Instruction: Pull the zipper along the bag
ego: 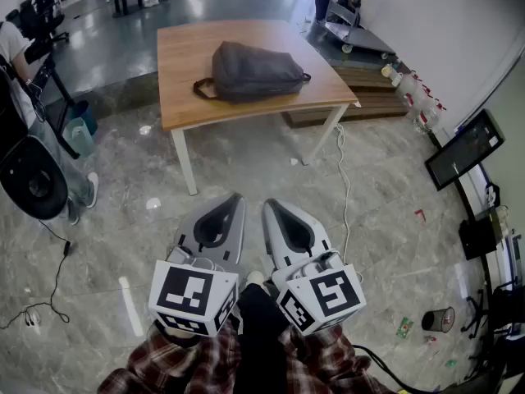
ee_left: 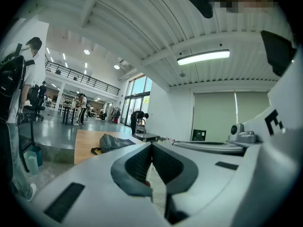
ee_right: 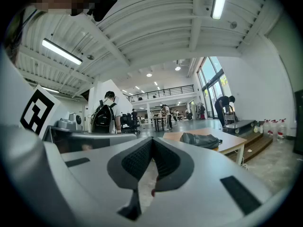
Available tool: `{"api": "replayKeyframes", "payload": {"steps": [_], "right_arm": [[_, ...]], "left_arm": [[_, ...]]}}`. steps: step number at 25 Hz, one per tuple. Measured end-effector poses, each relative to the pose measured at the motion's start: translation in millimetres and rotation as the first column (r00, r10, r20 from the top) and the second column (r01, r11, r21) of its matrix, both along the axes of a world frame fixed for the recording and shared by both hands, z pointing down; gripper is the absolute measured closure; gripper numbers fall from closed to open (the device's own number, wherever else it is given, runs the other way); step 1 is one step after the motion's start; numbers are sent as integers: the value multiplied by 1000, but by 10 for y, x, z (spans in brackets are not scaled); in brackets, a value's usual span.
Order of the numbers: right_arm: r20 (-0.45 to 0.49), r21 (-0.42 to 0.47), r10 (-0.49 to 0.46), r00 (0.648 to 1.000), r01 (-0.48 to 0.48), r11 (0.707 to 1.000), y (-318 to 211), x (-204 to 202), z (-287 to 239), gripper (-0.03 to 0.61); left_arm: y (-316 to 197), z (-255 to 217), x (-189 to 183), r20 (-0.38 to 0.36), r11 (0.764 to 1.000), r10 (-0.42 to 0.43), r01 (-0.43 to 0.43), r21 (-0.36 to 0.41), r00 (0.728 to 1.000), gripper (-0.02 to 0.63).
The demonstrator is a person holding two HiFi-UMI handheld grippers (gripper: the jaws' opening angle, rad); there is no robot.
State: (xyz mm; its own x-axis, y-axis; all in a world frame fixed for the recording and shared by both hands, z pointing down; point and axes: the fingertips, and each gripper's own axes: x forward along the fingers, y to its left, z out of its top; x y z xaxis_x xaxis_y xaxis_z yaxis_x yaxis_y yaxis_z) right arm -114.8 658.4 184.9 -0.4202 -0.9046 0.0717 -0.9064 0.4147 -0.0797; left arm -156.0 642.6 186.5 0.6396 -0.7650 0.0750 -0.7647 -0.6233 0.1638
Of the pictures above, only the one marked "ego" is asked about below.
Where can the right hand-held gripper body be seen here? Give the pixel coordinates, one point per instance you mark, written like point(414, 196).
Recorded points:
point(332, 290)

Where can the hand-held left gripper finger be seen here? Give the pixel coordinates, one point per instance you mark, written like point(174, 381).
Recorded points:
point(185, 232)
point(241, 232)

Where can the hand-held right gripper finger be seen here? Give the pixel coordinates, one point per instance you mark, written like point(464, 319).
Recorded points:
point(316, 230)
point(267, 232)

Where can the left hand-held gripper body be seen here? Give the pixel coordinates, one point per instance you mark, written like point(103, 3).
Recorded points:
point(184, 290)

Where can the dark grey backpack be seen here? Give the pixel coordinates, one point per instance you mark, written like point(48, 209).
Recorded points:
point(254, 72)

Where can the person's right forearm plaid sleeve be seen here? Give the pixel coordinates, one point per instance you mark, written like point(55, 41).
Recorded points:
point(324, 363)

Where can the person's left forearm plaid sleeve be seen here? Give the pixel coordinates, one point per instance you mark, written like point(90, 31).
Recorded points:
point(184, 363)

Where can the person's white shoe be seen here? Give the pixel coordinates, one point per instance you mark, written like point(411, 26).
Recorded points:
point(255, 278)

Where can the white table leg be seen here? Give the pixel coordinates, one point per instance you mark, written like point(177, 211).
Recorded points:
point(324, 136)
point(186, 166)

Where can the green packet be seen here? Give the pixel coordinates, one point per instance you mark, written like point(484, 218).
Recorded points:
point(405, 326)

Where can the person's body black clothing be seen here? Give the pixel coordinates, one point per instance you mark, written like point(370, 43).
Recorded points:
point(258, 335)

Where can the black mesh wastebasket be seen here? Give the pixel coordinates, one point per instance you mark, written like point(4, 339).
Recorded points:
point(436, 320)

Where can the pale teal bin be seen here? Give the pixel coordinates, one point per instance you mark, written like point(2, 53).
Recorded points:
point(78, 138)

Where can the wooden pallet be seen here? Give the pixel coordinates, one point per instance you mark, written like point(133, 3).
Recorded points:
point(369, 97)

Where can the blue bin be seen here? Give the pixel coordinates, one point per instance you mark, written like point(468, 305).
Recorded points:
point(86, 115)

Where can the black box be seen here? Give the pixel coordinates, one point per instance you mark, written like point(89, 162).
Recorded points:
point(480, 240)

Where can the row of clear plastic bottles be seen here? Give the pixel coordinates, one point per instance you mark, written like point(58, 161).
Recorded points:
point(422, 101)

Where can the black monitor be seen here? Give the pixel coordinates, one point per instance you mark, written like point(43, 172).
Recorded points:
point(463, 150)

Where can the grey platform cart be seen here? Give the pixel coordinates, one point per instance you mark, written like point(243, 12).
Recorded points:
point(361, 39)

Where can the black desk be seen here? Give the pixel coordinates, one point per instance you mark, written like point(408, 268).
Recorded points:
point(41, 62)

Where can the black office chair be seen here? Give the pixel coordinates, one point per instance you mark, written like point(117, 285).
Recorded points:
point(33, 19)

